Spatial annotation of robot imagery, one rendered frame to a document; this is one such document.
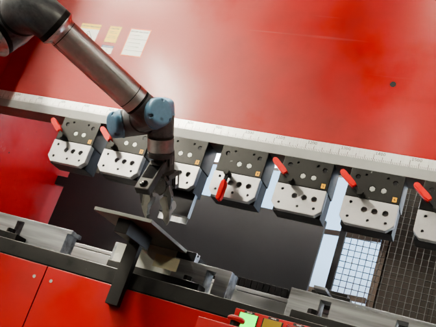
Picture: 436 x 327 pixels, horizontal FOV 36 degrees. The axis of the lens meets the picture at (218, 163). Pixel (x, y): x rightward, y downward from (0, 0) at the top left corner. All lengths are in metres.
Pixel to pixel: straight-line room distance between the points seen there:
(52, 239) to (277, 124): 0.79
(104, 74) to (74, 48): 0.09
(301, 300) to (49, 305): 0.70
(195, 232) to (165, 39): 0.74
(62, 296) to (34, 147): 0.99
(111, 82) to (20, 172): 1.18
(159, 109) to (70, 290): 0.60
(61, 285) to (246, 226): 0.83
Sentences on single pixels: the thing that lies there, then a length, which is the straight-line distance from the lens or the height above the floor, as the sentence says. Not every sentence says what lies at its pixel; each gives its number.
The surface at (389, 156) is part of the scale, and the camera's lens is 1.93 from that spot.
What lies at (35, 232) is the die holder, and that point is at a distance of 2.23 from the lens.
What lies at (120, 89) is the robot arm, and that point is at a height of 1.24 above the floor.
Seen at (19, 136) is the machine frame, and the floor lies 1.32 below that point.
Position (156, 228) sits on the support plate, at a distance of 1.79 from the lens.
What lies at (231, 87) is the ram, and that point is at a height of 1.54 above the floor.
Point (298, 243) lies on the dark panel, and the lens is 2.45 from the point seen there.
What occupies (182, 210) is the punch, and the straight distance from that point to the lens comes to 2.04.
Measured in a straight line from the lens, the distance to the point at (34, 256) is 2.05.
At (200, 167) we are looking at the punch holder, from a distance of 2.05.
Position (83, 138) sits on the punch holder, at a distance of 2.27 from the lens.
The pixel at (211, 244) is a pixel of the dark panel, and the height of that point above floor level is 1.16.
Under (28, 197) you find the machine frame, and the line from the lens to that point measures 2.84.
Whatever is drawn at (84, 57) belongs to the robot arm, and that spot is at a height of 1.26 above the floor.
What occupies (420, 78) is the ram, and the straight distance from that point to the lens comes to 2.04.
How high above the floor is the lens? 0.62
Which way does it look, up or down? 19 degrees up
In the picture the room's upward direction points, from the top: 19 degrees clockwise
